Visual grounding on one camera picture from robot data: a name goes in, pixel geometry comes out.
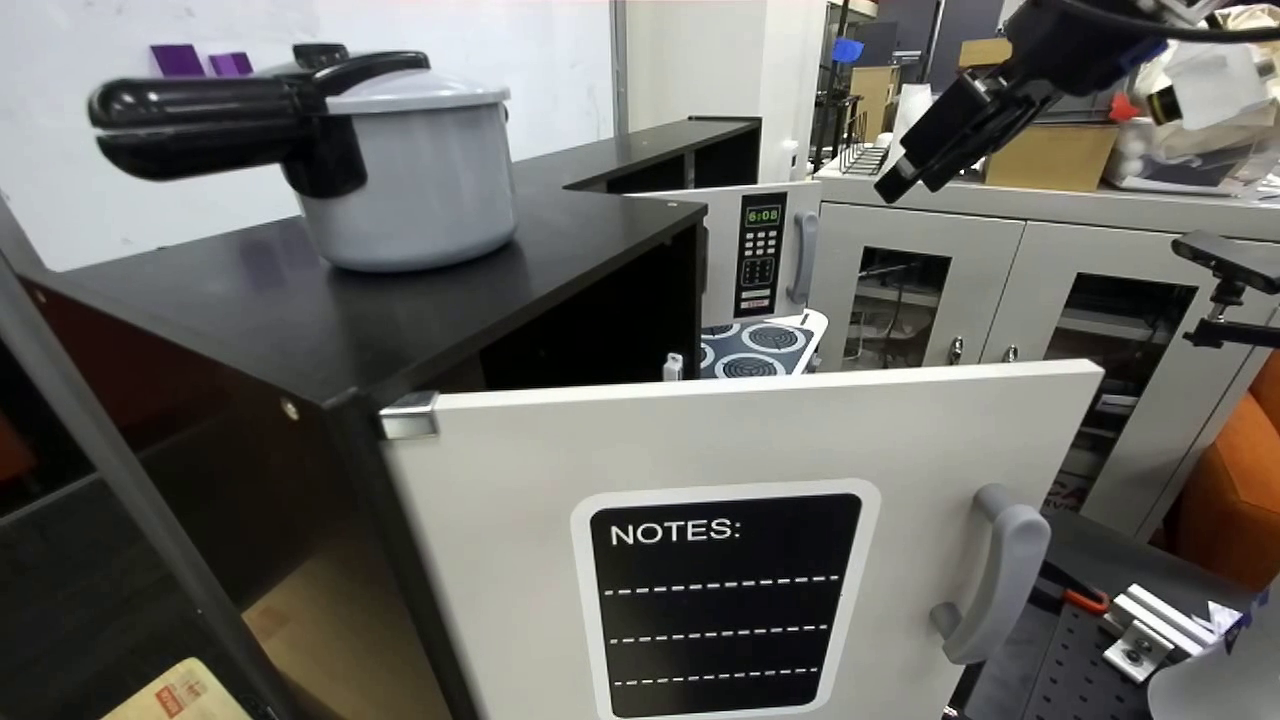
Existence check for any orange chair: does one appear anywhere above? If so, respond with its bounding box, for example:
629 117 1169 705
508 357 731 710
1173 394 1280 592

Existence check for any black toy kitchen cabinet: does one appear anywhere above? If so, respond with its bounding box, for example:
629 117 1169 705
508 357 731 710
0 113 764 720

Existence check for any black tripod leg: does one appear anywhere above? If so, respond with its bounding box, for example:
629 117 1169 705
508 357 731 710
0 197 303 720

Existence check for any small aluminium bracket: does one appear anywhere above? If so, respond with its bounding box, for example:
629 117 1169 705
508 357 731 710
1101 582 1249 687

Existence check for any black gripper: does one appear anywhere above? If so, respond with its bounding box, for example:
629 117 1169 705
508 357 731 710
872 73 1061 209

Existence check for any tan labelled box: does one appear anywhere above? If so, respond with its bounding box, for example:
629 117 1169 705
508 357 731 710
100 651 256 720

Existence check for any grey pot with black handle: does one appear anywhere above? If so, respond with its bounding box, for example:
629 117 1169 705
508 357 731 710
87 40 521 276

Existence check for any black clamp with orange grip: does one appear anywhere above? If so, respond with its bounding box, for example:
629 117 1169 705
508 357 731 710
1037 565 1112 619

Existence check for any white paper roll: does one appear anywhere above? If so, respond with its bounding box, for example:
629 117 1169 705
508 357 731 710
891 82 940 135

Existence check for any white lab cabinet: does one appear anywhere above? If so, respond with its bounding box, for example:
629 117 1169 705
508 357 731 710
796 173 1280 543

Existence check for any white door with notes panel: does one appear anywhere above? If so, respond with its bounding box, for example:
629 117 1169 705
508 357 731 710
378 357 1108 720

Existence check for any small cardboard box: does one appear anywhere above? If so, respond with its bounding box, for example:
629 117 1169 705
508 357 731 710
979 120 1130 197

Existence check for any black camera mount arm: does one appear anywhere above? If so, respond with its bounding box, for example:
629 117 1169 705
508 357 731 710
1169 236 1280 357

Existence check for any toy microwave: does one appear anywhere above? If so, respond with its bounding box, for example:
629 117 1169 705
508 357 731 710
700 179 826 325

